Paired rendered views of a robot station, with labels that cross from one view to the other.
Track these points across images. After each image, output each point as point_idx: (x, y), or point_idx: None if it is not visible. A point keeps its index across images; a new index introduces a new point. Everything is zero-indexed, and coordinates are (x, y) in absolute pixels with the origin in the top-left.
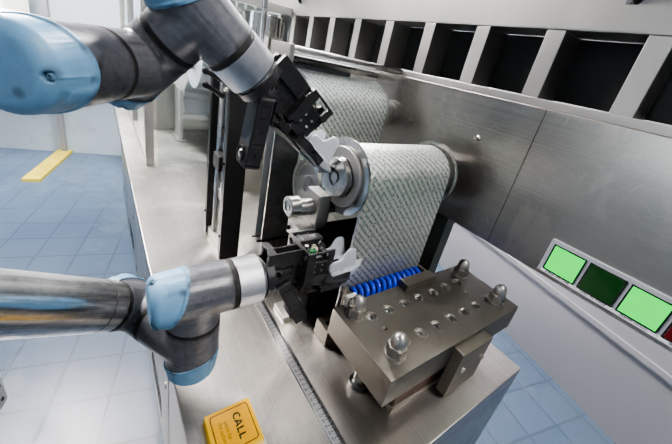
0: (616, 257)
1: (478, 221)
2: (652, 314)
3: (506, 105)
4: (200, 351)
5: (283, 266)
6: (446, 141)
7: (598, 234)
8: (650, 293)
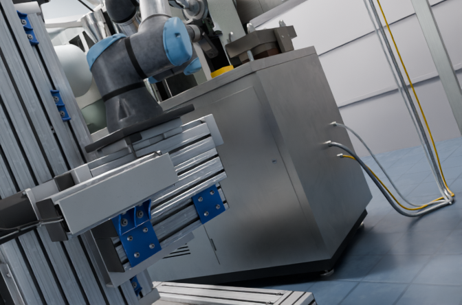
0: None
1: (255, 9)
2: None
3: None
4: (194, 50)
5: (198, 25)
6: None
7: None
8: None
